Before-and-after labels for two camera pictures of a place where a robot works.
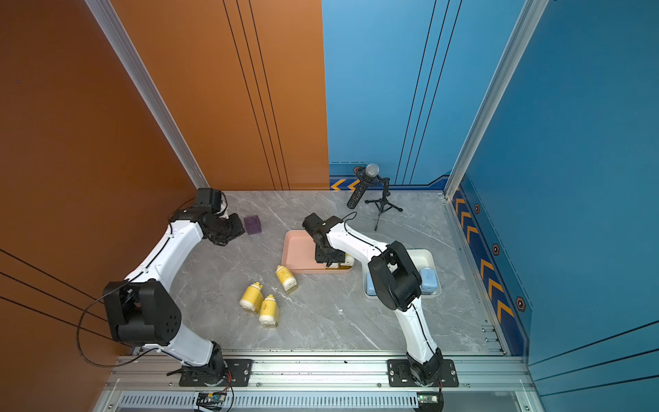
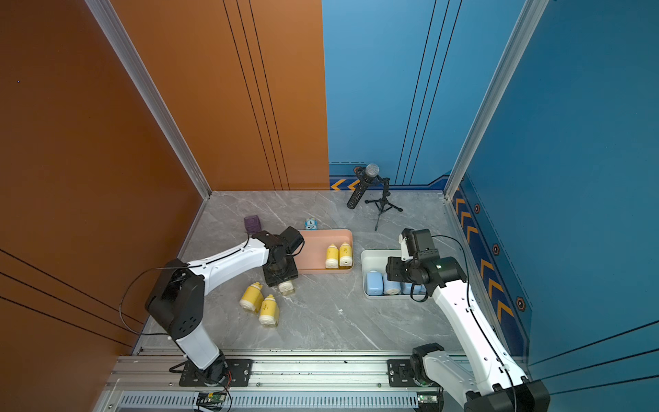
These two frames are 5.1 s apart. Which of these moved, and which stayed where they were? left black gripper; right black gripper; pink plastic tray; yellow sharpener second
Moved: left black gripper; right black gripper
Stayed: pink plastic tray; yellow sharpener second
